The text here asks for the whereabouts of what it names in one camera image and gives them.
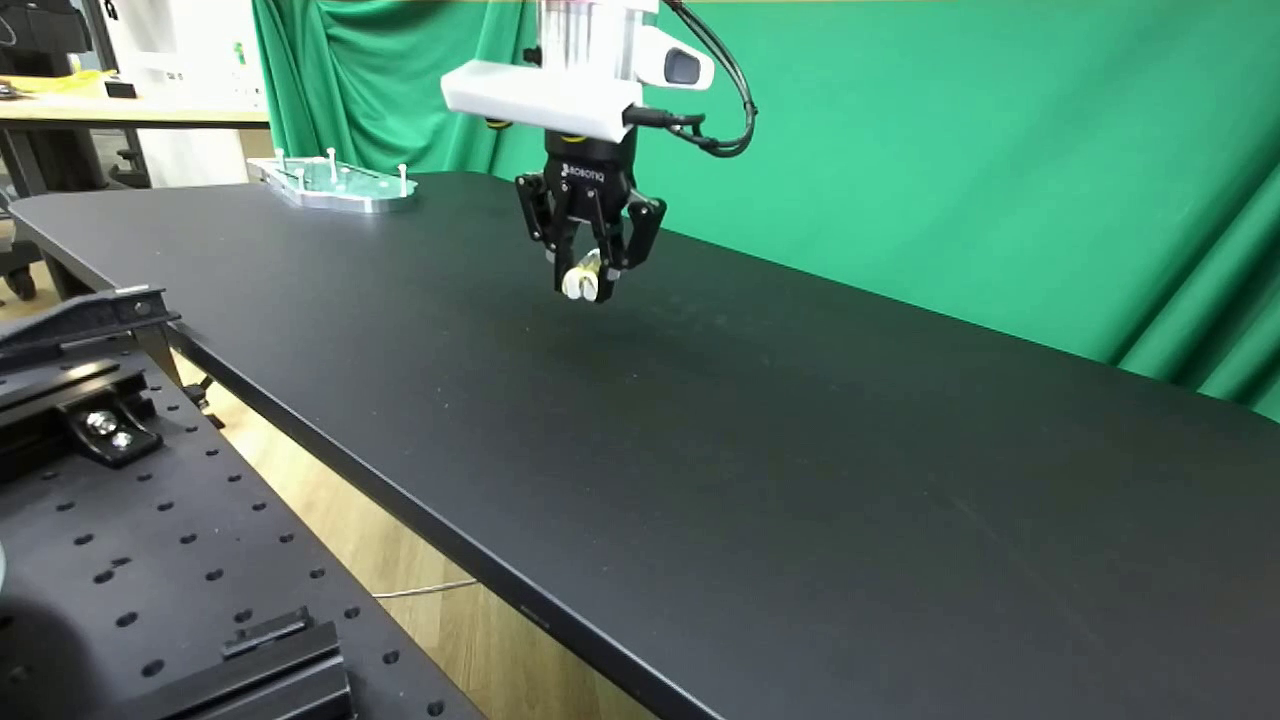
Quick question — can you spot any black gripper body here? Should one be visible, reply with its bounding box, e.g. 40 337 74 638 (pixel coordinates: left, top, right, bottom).
544 131 635 222

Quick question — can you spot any white bunny doll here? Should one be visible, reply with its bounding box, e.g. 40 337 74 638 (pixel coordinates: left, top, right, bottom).
562 252 604 304

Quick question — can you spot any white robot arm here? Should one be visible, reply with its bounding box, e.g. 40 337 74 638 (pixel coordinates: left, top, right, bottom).
441 0 716 304

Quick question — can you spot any clear acrylic plate with pegs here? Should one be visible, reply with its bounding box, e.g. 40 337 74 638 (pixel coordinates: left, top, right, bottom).
251 150 416 214

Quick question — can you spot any white cabinet in background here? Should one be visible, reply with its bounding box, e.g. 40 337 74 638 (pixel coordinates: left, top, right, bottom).
100 0 264 95

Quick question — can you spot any green backdrop curtain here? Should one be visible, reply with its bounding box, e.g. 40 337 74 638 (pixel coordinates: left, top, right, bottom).
249 0 1280 426

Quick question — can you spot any wooden desk in background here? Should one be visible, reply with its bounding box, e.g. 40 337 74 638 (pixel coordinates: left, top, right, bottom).
0 70 270 196

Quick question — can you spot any black perforated breadboard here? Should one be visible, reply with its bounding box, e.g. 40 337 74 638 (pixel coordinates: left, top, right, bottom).
0 373 480 720

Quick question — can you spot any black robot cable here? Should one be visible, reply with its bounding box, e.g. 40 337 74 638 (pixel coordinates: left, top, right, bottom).
622 0 762 161

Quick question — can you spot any black mounting rail bracket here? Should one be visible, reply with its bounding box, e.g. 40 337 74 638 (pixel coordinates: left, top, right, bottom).
0 284 174 475

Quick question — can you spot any black bracket bottom left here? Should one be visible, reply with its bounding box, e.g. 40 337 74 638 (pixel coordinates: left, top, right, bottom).
114 622 358 720

